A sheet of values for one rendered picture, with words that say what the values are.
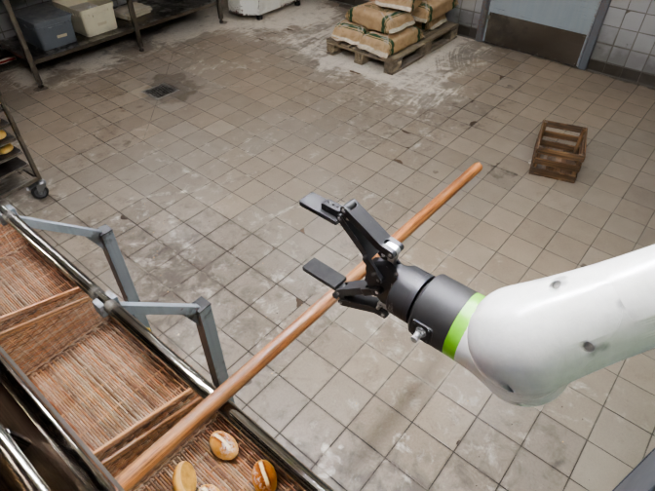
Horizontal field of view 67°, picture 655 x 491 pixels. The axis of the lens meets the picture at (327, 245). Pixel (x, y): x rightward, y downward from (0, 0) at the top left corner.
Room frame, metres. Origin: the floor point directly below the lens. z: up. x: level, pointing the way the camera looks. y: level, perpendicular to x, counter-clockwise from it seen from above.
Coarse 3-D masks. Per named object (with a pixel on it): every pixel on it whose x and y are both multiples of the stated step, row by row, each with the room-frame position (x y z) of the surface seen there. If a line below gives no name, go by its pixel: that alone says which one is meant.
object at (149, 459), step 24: (480, 168) 1.19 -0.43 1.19; (456, 192) 1.08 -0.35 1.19; (360, 264) 0.79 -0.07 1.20; (312, 312) 0.65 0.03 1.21; (288, 336) 0.59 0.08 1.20; (264, 360) 0.54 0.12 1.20; (240, 384) 0.49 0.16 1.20; (216, 408) 0.44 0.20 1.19; (168, 432) 0.40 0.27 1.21; (192, 432) 0.40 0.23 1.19; (144, 456) 0.35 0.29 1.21; (120, 480) 0.31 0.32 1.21
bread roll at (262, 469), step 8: (256, 464) 0.59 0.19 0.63; (264, 464) 0.58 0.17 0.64; (256, 472) 0.56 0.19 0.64; (264, 472) 0.56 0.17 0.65; (272, 472) 0.56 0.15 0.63; (256, 480) 0.54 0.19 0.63; (264, 480) 0.54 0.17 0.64; (272, 480) 0.54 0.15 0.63; (256, 488) 0.53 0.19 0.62; (264, 488) 0.52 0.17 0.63; (272, 488) 0.53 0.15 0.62
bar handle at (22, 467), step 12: (0, 432) 0.26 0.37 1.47; (12, 432) 0.27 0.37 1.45; (0, 444) 0.25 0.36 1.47; (12, 444) 0.25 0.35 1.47; (24, 444) 0.27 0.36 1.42; (12, 456) 0.24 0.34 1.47; (24, 456) 0.24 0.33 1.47; (12, 468) 0.23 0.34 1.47; (24, 468) 0.22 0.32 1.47; (24, 480) 0.21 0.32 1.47; (36, 480) 0.21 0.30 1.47
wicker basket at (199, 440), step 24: (192, 408) 0.70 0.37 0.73; (120, 456) 0.54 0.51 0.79; (168, 456) 0.61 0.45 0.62; (192, 456) 0.63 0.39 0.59; (240, 456) 0.63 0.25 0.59; (264, 456) 0.63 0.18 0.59; (144, 480) 0.55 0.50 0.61; (168, 480) 0.56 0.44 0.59; (216, 480) 0.56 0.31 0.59; (240, 480) 0.56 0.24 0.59; (288, 480) 0.56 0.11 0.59
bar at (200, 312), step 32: (32, 224) 1.05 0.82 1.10; (64, 224) 1.12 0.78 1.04; (96, 288) 0.75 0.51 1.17; (128, 288) 1.18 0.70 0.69; (128, 320) 0.66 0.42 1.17; (192, 320) 0.86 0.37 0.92; (160, 352) 0.58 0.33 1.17; (192, 384) 0.51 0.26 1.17; (224, 416) 0.44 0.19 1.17; (320, 480) 0.33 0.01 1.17
